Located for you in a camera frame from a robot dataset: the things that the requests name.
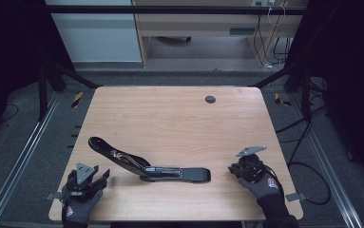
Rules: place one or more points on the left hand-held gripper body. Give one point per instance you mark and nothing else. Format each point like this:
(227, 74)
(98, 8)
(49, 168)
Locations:
(81, 185)

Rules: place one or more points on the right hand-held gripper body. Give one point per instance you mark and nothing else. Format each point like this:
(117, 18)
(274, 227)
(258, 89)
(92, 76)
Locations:
(251, 164)

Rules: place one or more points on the person's left hand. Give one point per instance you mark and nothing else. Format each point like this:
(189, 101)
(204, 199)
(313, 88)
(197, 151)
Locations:
(81, 210)

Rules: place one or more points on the person's right hand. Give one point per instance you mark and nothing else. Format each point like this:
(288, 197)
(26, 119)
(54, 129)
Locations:
(263, 186)

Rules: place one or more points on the grey tab on table edge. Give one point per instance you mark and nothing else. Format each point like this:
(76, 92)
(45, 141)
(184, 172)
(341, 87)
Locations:
(53, 195)
(296, 197)

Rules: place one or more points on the grey round table grommet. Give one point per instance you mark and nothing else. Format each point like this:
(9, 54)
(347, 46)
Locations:
(210, 99)

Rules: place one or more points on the yellow black striped tape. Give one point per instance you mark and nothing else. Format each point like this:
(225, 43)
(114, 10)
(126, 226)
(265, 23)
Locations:
(279, 99)

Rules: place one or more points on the white cabinet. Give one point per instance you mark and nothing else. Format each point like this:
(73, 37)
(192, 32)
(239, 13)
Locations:
(97, 34)

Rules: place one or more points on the dark object under desk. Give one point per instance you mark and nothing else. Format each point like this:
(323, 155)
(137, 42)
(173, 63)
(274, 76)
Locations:
(175, 39)

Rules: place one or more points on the black curtain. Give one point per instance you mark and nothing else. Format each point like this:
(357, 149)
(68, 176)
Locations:
(8, 47)
(354, 63)

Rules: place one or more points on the light wooden desk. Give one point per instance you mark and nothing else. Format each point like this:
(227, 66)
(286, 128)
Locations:
(201, 23)

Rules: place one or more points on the aluminium floor rail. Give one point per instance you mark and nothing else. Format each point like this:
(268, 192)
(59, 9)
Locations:
(18, 161)
(328, 171)

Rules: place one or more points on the black frame strut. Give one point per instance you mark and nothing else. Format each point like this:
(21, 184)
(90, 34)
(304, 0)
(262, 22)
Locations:
(300, 79)
(48, 79)

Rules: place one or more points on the black horizontal frame bar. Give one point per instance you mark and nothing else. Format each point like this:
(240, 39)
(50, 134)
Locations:
(170, 9)

